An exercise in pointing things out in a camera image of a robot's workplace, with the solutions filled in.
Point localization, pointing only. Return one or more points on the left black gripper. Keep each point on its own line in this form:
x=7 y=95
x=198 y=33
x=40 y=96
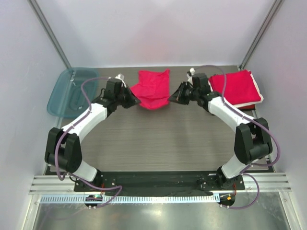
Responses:
x=133 y=100

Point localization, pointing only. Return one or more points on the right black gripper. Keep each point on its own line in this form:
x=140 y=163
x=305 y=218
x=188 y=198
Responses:
x=178 y=96

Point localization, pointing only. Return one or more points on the pink red t-shirt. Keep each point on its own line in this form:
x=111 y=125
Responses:
x=242 y=89
x=152 y=89

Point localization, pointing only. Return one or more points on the white t-shirt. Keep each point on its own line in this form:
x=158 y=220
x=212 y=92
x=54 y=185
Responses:
x=218 y=83

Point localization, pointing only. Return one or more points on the dark red t-shirt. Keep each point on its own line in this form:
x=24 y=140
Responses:
x=248 y=107

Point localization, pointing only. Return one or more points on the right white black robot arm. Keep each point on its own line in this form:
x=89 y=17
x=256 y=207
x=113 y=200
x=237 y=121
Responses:
x=252 y=142

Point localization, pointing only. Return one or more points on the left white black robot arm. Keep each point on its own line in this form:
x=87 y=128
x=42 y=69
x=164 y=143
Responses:
x=63 y=150

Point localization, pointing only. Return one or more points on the teal plastic tray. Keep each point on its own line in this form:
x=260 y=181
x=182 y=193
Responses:
x=67 y=99

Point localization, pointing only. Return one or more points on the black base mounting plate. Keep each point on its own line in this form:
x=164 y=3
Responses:
x=167 y=183

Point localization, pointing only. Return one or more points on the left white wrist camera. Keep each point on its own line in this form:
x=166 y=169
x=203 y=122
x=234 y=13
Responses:
x=119 y=77

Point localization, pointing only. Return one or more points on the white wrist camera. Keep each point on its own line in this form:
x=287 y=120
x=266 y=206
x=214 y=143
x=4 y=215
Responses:
x=119 y=77
x=190 y=73

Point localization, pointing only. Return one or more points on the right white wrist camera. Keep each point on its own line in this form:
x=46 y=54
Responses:
x=190 y=73

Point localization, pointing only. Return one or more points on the right aluminium frame post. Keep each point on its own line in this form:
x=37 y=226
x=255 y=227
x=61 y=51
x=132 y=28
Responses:
x=276 y=5

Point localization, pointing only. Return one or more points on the aluminium frame post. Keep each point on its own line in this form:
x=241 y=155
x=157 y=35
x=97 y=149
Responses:
x=48 y=30
x=276 y=5

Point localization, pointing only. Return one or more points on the aluminium rail profile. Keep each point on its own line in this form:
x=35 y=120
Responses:
x=50 y=184

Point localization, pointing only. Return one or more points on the slotted white cable duct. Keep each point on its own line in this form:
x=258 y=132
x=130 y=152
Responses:
x=97 y=199

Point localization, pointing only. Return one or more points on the left aluminium frame post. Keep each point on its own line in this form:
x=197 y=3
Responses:
x=48 y=30

